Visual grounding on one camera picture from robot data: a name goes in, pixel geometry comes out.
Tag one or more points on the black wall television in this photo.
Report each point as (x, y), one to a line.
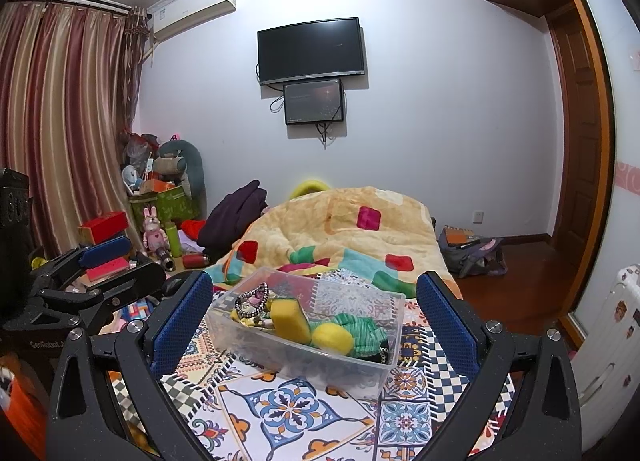
(310, 51)

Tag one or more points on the red cloth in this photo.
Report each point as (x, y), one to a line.
(192, 228)

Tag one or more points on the black carved furniture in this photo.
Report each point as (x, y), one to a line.
(12, 241)

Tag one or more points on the yellow plush patchwork blanket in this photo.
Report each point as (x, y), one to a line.
(320, 226)

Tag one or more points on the green bottle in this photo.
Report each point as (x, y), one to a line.
(173, 240)

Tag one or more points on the white air conditioner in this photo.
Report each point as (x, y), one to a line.
(192, 8)

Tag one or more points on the red bottle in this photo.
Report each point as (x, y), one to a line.
(194, 261)

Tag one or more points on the white wall socket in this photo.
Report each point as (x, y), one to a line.
(478, 216)

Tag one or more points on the small white fan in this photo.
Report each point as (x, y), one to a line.
(130, 176)

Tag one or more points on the clear plastic storage bin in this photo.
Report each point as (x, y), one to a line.
(280, 366)

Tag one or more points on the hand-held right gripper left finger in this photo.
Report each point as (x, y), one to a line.
(182, 321)

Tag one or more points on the grey backpack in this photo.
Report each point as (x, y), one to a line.
(470, 253)

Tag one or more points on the yellow soft ball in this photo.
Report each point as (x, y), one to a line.
(332, 338)

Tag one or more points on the white suitcase with stickers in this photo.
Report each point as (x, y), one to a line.
(610, 366)

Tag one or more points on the red box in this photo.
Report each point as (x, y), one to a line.
(102, 227)

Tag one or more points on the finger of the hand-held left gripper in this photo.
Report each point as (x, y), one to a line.
(140, 281)
(105, 251)

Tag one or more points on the red striped curtain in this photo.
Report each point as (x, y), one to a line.
(60, 131)

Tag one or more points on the pink rabbit toy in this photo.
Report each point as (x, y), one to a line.
(154, 231)

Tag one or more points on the pink flat box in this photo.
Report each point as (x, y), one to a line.
(107, 268)

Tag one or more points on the green knitted glove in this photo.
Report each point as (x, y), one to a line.
(362, 331)

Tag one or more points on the yellow-green plush toy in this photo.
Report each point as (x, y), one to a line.
(310, 187)

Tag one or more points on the black cylindrical object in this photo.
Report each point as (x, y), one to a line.
(164, 258)

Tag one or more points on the yellow sponge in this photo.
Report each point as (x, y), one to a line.
(290, 321)

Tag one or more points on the green box with clutter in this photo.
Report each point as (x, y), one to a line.
(167, 206)

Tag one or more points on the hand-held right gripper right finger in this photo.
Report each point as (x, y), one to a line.
(447, 321)

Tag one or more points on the small black wall monitor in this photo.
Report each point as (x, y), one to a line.
(313, 102)

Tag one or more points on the orange bag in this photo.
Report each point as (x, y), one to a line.
(22, 416)

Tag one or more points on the patterned tile-print bedsheet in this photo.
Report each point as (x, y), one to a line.
(280, 416)

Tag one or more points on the grey plush toy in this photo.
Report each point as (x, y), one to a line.
(180, 161)

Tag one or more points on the wooden door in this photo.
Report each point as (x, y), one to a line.
(577, 156)

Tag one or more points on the dark purple coat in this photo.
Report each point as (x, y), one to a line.
(230, 221)

